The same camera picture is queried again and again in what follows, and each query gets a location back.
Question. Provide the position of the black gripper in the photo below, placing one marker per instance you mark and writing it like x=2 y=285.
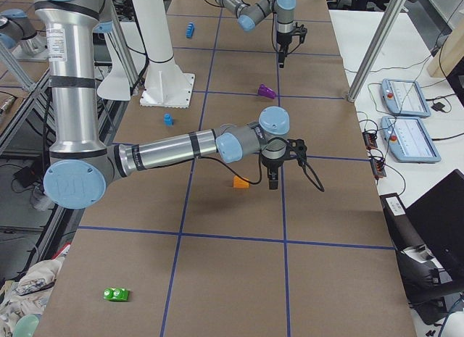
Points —
x=272 y=167
x=283 y=39

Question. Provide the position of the purple trapezoid block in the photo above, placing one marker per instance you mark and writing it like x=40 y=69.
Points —
x=266 y=92

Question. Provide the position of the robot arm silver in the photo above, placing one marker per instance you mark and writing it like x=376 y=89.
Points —
x=81 y=165
x=249 y=16

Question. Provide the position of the orange trapezoid block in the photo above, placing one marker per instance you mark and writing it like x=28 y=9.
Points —
x=240 y=183

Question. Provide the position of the long blue brick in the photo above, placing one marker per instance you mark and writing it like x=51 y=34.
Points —
x=190 y=30

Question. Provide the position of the orange relay board far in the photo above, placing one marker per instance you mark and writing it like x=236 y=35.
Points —
x=370 y=140

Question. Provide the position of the orange relay board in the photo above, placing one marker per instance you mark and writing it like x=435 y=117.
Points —
x=370 y=140
x=377 y=168

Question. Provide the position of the orange relay board near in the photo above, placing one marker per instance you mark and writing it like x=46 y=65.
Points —
x=377 y=168

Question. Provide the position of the small blue block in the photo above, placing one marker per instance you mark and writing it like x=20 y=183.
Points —
x=168 y=119

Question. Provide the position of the far teach pendant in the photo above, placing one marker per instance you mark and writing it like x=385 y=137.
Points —
x=404 y=97

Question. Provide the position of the teach pendant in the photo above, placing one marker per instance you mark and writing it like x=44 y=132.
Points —
x=408 y=140
x=404 y=97

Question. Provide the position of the near teach pendant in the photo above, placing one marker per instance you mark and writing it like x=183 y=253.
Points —
x=408 y=140

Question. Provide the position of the green brick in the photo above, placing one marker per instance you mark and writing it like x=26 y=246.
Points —
x=116 y=294

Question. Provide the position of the patterned cloth bag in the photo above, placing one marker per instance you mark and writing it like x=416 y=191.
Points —
x=30 y=295

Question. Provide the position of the aluminium frame post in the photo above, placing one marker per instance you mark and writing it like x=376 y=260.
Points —
x=378 y=40

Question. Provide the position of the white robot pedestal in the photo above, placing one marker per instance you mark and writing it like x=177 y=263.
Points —
x=165 y=83

